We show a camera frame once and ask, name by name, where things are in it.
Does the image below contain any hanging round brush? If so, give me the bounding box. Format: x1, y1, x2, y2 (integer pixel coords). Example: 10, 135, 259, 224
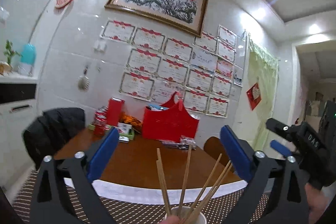
77, 65, 89, 91

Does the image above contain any brown polka dot tablecloth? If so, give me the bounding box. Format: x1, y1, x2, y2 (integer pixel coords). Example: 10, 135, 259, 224
11, 170, 271, 224

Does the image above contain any green tray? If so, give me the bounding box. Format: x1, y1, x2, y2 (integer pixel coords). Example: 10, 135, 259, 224
88, 123, 136, 140

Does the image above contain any pink cylindrical utensil cup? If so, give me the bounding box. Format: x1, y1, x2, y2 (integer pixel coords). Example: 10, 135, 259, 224
179, 205, 208, 224

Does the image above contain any wooden chopstick in cup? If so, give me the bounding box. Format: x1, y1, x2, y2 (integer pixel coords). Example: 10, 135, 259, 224
156, 148, 171, 217
182, 153, 222, 223

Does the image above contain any brown wooden chair back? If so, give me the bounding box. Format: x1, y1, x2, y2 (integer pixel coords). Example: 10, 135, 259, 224
203, 136, 229, 169

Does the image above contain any tall red box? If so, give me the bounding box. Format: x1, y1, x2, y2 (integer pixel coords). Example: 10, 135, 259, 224
106, 97, 125, 126

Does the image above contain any red gift bag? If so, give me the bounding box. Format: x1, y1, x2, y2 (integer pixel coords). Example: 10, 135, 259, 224
141, 92, 199, 142

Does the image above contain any black jacket on chair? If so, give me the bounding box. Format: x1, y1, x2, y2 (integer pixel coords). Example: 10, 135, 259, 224
22, 107, 85, 170

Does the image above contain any person's hand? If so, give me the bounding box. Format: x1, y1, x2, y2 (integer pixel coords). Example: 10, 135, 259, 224
305, 182, 335, 223

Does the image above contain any green door curtain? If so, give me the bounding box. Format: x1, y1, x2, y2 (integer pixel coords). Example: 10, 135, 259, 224
247, 36, 278, 150

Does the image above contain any red cola can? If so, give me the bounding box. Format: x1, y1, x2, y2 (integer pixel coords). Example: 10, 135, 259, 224
94, 115, 106, 136

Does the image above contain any framed plum blossom painting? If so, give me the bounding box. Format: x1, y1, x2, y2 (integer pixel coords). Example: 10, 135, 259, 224
104, 0, 209, 37

